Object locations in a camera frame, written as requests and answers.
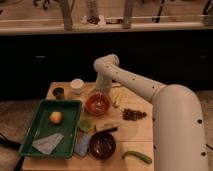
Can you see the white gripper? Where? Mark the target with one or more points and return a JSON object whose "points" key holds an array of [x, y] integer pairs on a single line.
{"points": [[103, 85]]}

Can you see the dark small cup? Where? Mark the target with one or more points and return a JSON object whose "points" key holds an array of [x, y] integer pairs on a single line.
{"points": [[59, 93]]}

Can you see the wooden brush block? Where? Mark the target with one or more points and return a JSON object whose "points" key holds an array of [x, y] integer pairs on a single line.
{"points": [[106, 126]]}

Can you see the white cup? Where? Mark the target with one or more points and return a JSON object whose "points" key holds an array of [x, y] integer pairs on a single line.
{"points": [[77, 86]]}

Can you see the dark brown bowl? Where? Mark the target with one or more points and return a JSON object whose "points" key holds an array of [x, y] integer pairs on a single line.
{"points": [[102, 145]]}

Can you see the light blue cloth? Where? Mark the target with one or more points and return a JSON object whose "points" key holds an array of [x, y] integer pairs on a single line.
{"points": [[47, 144]]}

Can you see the small green cup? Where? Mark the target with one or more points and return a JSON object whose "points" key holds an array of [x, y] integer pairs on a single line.
{"points": [[85, 124]]}

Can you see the green plastic tray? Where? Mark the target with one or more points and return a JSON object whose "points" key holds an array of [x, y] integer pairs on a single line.
{"points": [[41, 127]]}

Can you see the yellow apple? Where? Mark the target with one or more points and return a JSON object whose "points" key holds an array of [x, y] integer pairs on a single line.
{"points": [[56, 117]]}

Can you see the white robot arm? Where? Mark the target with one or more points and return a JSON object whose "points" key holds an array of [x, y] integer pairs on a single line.
{"points": [[178, 127]]}

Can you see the blue sponge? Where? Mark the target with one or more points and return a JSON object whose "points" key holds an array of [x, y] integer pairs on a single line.
{"points": [[82, 145]]}

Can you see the red bowl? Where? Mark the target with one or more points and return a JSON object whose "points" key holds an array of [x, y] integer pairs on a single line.
{"points": [[90, 105]]}

